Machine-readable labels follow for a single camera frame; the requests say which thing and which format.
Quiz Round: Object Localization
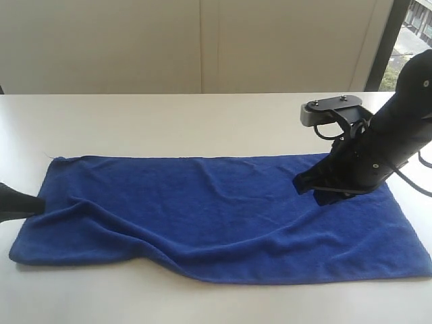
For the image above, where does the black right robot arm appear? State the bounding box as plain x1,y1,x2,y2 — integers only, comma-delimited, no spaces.
292,50,431,206

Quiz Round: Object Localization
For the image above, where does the dark window frame post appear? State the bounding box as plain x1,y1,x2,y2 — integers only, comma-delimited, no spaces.
364,0,410,92

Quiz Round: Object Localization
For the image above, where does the blue microfiber towel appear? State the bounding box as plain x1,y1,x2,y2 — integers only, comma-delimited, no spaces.
9,154,431,285

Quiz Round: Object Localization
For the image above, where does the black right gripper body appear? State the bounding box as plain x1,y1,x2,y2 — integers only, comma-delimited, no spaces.
329,131,422,194

